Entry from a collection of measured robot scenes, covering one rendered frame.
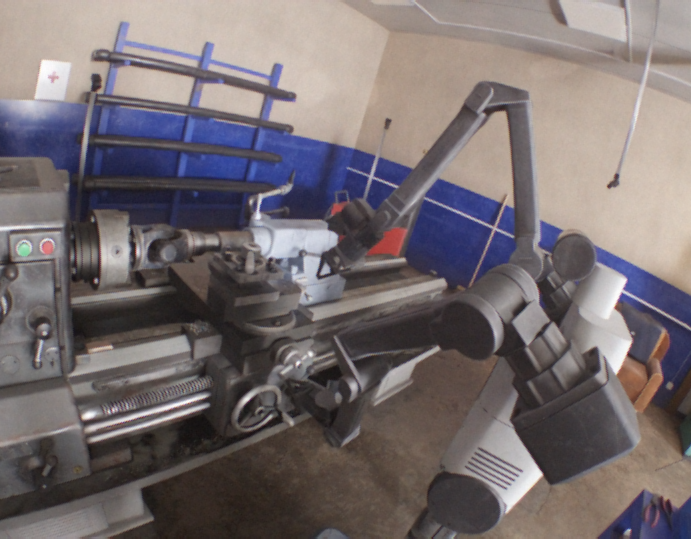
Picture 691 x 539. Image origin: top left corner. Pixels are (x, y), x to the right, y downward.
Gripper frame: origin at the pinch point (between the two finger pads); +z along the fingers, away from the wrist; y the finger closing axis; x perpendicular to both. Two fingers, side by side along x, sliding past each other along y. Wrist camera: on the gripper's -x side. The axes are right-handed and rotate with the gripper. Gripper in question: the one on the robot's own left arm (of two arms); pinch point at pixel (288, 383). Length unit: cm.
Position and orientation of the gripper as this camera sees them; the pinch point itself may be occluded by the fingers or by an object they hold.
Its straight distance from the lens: 124.4
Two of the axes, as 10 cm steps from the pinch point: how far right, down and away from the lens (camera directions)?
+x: -7.0, 4.1, -5.8
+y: 0.2, -8.0, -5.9
